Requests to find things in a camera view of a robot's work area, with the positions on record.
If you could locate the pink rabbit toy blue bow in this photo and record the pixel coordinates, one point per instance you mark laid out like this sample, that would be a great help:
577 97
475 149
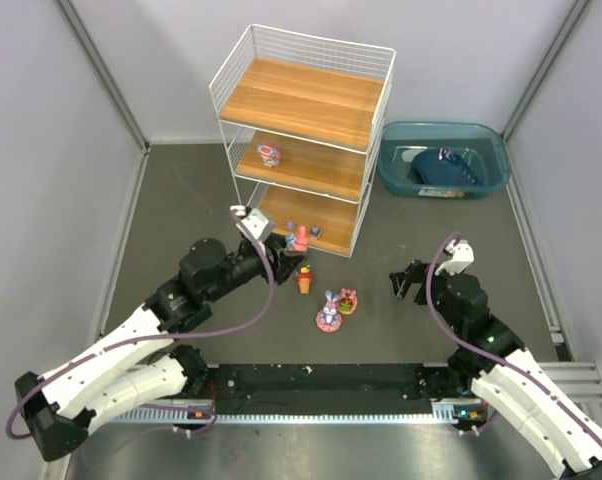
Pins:
297 241

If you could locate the teal plastic bin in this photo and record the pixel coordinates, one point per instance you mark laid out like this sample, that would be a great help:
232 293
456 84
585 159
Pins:
482 148

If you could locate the yellow bear ice cream cone toy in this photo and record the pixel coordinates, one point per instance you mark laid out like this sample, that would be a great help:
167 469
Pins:
304 280

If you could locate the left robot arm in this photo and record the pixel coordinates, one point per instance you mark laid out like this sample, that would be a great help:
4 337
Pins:
144 358

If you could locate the pink toy with goggles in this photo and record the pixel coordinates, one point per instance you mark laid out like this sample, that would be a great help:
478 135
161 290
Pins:
270 154

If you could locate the white wire wooden shelf rack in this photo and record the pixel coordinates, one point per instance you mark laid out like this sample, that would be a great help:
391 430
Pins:
322 102

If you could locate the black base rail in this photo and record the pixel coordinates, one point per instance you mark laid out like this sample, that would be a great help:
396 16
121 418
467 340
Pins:
330 389

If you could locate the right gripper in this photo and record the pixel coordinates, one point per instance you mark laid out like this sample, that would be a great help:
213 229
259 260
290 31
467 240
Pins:
419 283

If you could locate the pink bear donut toy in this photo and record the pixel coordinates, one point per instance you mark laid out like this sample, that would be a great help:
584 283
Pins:
348 301

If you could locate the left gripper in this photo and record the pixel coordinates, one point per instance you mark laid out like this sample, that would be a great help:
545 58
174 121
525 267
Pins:
280 260

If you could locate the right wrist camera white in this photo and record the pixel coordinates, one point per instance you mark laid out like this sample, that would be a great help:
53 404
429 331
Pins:
460 257

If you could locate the dark blue pouch in bin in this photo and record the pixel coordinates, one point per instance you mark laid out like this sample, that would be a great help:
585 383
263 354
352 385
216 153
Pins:
443 167

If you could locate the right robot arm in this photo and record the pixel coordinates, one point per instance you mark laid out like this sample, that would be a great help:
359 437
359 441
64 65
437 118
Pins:
493 364

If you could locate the purple bunny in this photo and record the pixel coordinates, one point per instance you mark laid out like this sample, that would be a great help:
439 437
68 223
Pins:
329 318

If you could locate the purple figurine on striped base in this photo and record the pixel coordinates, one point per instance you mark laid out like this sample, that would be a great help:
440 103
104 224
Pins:
315 231

